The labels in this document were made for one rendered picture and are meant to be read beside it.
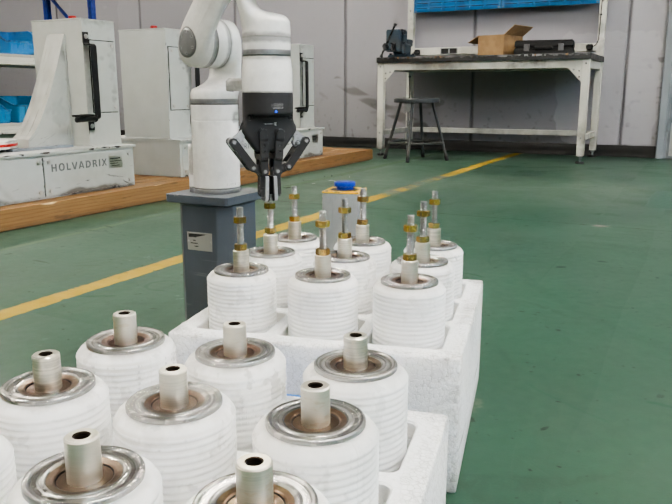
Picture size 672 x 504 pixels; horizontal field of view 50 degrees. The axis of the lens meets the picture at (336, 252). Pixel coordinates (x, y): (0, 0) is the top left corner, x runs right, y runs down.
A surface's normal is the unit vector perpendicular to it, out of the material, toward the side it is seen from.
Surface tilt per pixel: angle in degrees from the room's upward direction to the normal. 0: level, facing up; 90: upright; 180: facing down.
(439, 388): 90
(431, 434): 0
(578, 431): 0
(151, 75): 90
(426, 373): 90
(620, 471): 0
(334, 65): 90
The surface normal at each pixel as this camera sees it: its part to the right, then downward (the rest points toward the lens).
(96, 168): 0.89, 0.10
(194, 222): -0.40, 0.22
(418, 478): 0.00, -0.98
